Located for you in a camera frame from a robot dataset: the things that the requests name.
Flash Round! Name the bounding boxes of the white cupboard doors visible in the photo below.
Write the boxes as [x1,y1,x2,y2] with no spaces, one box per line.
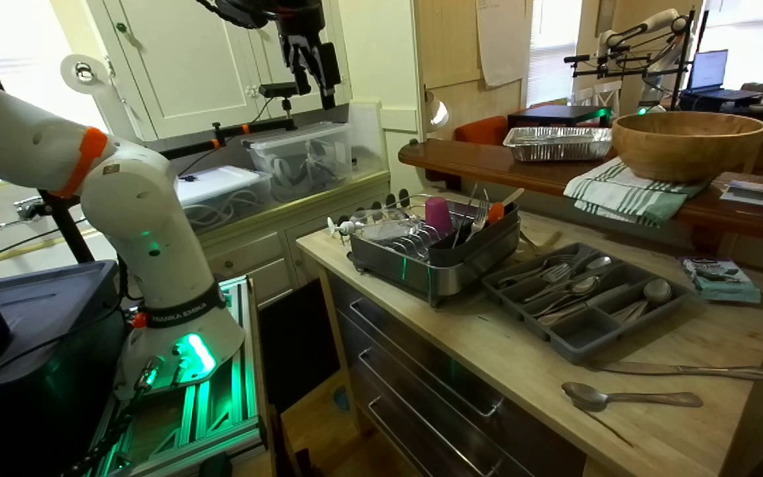
[88,0,351,144]

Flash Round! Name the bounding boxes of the orange handled utensil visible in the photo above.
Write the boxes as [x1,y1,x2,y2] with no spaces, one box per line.
[484,186,527,225]

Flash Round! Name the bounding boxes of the storage bin with white lid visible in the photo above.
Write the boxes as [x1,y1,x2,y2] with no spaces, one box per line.
[174,164,273,234]

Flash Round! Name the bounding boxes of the black stereo camera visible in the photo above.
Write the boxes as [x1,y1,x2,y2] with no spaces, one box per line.
[256,79,301,99]

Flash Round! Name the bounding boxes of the dark wooden table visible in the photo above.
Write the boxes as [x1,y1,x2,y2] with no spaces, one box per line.
[396,136,763,249]

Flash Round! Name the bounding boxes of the open laptop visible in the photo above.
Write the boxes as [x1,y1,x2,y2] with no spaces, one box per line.
[684,49,734,91]

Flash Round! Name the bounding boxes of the wooden salad bowl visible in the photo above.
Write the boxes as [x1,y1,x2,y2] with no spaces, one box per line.
[612,108,763,186]

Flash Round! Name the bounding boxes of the black flat device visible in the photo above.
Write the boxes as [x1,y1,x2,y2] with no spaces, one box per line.
[509,104,615,131]

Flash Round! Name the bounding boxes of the white tubular frame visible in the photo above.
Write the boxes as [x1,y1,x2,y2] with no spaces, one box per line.
[563,7,697,91]

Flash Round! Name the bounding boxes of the aluminium foil baking tray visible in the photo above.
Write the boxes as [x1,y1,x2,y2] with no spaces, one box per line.
[500,125,615,164]

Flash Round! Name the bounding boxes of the large metal serving spoon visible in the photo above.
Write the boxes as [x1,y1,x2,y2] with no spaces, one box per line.
[562,378,706,413]

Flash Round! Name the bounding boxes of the black tripod pole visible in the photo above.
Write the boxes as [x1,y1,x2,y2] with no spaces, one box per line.
[0,7,98,267]

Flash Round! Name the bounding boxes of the clear hand sanitizer pump bottle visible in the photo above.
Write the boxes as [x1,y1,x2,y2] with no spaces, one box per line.
[326,209,432,249]

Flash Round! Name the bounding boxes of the grey cutlery organiser tray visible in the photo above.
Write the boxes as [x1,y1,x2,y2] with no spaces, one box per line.
[481,241,697,365]

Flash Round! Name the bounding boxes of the round white disc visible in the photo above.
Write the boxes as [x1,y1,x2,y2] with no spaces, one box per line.
[59,52,112,95]

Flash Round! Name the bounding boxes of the long thin wooden utensil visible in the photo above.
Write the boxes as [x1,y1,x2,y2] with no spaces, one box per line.
[588,357,763,385]

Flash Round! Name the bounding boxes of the aluminium robot base platform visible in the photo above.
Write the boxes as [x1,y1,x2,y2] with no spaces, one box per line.
[88,274,270,477]

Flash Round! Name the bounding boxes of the green striped dish towel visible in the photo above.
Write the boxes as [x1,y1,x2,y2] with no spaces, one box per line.
[562,156,710,225]

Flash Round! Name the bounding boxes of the clear plastic storage bin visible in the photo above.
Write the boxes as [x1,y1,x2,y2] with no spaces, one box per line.
[247,123,358,202]

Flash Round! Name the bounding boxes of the grey dish drying rack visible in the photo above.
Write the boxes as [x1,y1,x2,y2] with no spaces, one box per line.
[335,188,525,306]

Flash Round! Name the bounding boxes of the teal sponge pack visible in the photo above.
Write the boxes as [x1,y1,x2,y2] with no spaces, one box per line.
[680,257,763,307]

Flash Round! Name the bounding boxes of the white paper sheet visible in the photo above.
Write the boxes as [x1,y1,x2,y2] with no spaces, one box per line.
[473,0,535,91]

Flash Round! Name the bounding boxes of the wooden kitchen island with drawers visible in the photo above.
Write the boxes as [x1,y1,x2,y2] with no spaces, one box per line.
[296,208,763,477]

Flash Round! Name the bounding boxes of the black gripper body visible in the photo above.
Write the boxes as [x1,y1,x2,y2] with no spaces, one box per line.
[276,13,345,91]

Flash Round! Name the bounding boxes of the black camera mount rod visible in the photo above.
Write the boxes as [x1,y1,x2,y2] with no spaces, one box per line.
[158,94,330,153]

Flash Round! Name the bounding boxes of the purple plastic cup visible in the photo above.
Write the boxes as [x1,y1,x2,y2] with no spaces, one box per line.
[422,194,456,238]

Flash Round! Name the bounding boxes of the cream low cabinet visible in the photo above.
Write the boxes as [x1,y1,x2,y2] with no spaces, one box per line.
[192,170,391,307]

